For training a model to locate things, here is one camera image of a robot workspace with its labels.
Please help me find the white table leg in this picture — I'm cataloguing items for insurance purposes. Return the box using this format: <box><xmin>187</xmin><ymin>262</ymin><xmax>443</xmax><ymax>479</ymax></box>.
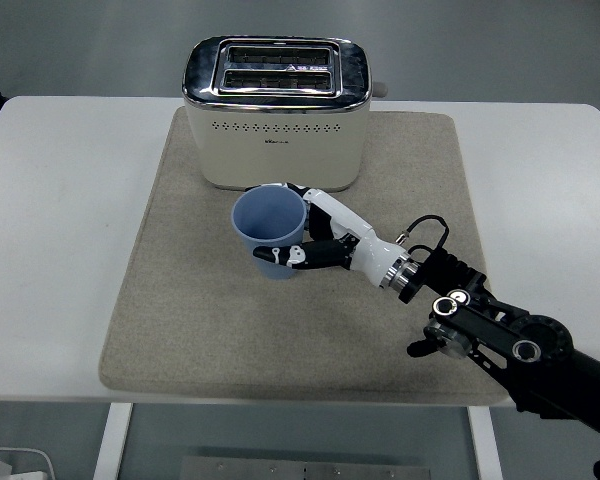
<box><xmin>467</xmin><ymin>405</ymin><xmax>504</xmax><ymax>480</ymax></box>
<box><xmin>91</xmin><ymin>402</ymin><xmax>134</xmax><ymax>480</ymax></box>

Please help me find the blue ribbed plastic cup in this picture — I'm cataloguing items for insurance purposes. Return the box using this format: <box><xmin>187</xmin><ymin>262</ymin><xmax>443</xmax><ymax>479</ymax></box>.
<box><xmin>230</xmin><ymin>185</ymin><xmax>309</xmax><ymax>282</ymax></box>

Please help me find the white plastic bin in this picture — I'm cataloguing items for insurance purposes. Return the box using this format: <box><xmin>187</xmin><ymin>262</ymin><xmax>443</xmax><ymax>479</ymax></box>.
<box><xmin>0</xmin><ymin>447</ymin><xmax>57</xmax><ymax>480</ymax></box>

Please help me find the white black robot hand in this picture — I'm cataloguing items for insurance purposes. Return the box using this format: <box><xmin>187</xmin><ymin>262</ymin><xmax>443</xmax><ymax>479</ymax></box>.
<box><xmin>252</xmin><ymin>182</ymin><xmax>410</xmax><ymax>289</ymax></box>

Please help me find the cream and chrome toaster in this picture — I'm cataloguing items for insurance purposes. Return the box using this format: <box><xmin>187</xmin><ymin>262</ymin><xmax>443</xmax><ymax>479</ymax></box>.
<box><xmin>181</xmin><ymin>35</ymin><xmax>389</xmax><ymax>195</ymax></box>

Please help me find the beige felt mat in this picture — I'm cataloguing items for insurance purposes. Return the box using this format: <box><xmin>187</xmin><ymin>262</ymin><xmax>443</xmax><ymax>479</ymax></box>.
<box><xmin>97</xmin><ymin>107</ymin><xmax>513</xmax><ymax>407</ymax></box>

